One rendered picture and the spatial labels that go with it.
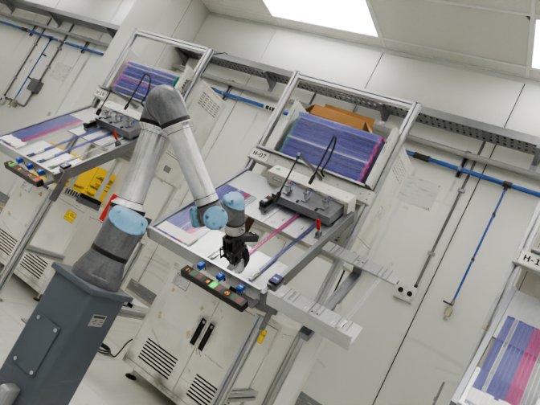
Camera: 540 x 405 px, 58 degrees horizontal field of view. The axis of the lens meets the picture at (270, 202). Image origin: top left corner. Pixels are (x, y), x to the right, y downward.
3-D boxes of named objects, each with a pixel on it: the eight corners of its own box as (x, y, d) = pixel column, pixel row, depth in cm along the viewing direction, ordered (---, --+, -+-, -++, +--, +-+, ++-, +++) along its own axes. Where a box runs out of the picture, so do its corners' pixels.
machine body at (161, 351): (217, 456, 211) (283, 325, 218) (115, 370, 246) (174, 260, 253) (276, 440, 266) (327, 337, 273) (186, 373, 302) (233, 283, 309)
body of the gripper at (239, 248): (219, 259, 183) (218, 234, 176) (235, 247, 189) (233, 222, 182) (235, 267, 179) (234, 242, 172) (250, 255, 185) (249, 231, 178)
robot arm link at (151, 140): (96, 243, 152) (153, 79, 155) (97, 237, 166) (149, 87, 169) (133, 254, 155) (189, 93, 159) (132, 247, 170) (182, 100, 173)
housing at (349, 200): (345, 226, 241) (348, 202, 233) (267, 192, 265) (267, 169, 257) (353, 218, 246) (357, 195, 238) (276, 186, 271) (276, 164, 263)
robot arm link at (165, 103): (179, 73, 147) (238, 222, 154) (175, 80, 157) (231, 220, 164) (142, 85, 144) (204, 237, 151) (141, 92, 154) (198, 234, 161)
